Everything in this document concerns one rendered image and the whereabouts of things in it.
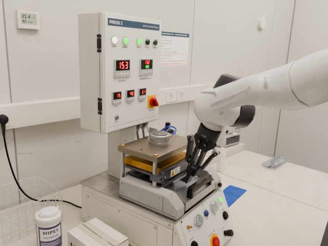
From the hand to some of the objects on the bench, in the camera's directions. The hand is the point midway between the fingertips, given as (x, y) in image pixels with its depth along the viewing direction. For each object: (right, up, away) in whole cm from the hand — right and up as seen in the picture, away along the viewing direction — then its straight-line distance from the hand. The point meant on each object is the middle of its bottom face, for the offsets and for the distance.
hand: (190, 174), depth 110 cm
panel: (+10, -28, -1) cm, 30 cm away
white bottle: (+25, -10, +74) cm, 79 cm away
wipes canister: (-50, -26, -1) cm, 57 cm away
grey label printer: (+32, +4, +114) cm, 119 cm away
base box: (-11, -24, +16) cm, 31 cm away
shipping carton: (-32, -28, -5) cm, 43 cm away
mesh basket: (-68, -22, +14) cm, 73 cm away
